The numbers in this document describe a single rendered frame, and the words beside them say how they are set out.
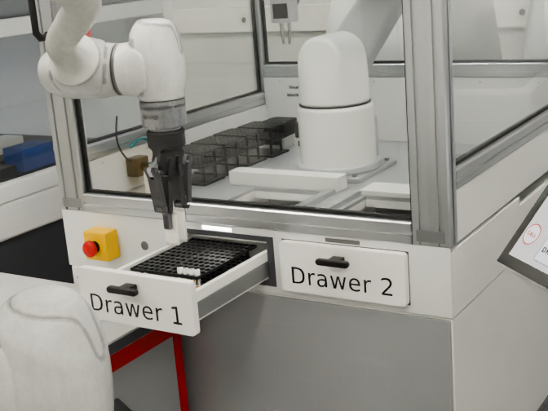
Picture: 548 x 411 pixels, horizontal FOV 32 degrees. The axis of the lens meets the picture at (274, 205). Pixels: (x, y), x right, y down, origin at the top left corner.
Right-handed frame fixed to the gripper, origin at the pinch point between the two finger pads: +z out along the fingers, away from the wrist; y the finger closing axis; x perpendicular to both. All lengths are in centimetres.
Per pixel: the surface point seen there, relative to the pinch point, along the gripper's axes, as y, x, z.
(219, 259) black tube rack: -9.7, 3.1, 9.8
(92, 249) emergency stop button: -11.9, -35.0, 12.1
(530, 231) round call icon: -11, 69, -2
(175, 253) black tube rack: -10.4, -9.1, 9.9
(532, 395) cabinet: -69, 52, 59
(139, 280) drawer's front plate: 10.9, -1.5, 8.1
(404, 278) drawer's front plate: -17.0, 42.3, 11.8
